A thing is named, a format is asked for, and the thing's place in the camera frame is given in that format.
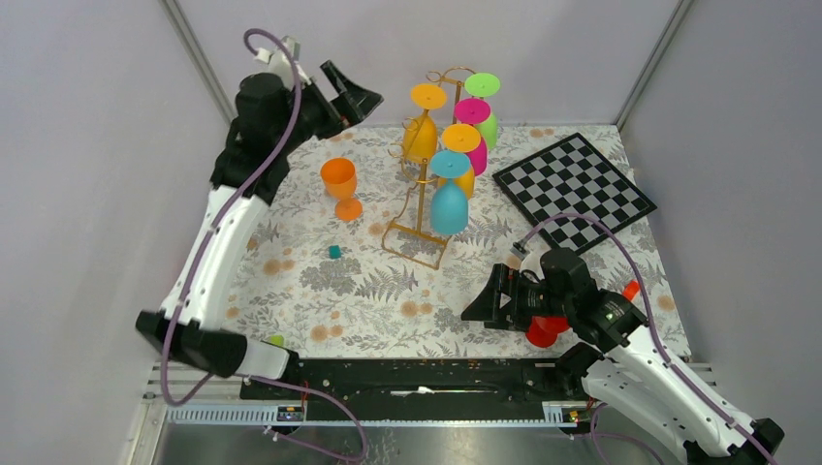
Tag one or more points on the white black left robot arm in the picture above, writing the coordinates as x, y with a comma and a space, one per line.
273, 120

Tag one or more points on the black white checkerboard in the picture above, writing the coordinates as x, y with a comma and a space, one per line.
572, 176

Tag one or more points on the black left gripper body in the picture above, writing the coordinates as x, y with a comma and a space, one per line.
317, 116

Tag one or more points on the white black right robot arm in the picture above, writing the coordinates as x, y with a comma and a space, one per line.
619, 362

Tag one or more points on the yellow plastic wine glass front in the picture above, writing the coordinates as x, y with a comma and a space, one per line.
419, 141

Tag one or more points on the small orange red piece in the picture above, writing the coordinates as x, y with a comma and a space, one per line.
632, 290

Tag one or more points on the red plastic wine glass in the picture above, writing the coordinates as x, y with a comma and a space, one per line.
544, 331

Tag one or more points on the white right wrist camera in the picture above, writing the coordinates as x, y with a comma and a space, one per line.
531, 264

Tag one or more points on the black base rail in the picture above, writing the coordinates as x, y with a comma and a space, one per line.
432, 390

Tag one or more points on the yellow plastic wine glass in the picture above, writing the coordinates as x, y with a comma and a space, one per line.
462, 139
419, 141

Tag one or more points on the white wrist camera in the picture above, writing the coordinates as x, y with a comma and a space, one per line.
531, 264
279, 65

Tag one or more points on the gold wire wine glass rack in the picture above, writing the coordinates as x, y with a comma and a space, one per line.
410, 222

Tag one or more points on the blue plastic wine glass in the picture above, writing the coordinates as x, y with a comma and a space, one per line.
449, 207

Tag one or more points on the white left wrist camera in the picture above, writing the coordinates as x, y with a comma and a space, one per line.
279, 65

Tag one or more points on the small teal cube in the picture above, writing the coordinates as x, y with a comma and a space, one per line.
335, 252

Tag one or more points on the orange plastic wine glass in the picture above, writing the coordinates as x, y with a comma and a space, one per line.
340, 179

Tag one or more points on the magenta plastic wine glass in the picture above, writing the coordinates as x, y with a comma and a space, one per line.
473, 111

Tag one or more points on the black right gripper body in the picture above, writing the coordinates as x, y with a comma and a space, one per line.
535, 298

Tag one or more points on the floral patterned table mat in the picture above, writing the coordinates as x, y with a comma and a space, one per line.
369, 302

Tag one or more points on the green plastic wine glass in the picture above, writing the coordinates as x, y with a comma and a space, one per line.
483, 86

